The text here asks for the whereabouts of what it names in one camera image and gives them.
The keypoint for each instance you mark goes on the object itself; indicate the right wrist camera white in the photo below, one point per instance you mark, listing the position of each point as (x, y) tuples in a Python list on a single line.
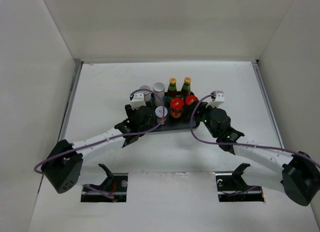
[(217, 98)]

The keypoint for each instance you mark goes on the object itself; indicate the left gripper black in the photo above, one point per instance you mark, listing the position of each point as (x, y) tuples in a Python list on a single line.
[(130, 111)]

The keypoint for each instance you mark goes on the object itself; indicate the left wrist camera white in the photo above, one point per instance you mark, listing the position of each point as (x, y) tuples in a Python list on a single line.
[(137, 100)]

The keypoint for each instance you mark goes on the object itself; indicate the black plastic tray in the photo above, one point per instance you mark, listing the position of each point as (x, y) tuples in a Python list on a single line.
[(170, 124)]

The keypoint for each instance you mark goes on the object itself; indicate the small spice jar white lid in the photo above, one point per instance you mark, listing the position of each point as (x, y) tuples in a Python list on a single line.
[(161, 114)]

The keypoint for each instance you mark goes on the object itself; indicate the chili jar red lid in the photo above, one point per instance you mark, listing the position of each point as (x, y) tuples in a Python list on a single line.
[(176, 109), (189, 104)]

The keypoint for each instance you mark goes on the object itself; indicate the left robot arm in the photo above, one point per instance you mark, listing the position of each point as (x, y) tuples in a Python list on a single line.
[(63, 165)]

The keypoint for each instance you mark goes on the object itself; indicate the sauce bottle yellow cap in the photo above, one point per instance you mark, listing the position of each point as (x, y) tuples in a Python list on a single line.
[(186, 88), (172, 90)]

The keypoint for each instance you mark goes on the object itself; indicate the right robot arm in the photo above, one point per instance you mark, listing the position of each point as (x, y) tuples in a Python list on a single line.
[(296, 174)]

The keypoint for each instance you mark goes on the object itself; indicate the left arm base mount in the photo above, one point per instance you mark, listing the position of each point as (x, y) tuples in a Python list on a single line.
[(112, 189)]

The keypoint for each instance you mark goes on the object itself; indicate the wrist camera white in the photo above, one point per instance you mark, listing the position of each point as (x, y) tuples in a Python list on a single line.
[(217, 98), (137, 100)]

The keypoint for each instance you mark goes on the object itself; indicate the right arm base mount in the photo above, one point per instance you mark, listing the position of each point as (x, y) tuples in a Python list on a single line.
[(231, 187)]

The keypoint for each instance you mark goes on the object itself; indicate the tall peppercorn jar blue label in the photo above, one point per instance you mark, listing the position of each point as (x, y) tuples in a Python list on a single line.
[(159, 93)]

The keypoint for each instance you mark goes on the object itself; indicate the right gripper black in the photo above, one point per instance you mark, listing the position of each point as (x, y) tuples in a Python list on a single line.
[(202, 108)]

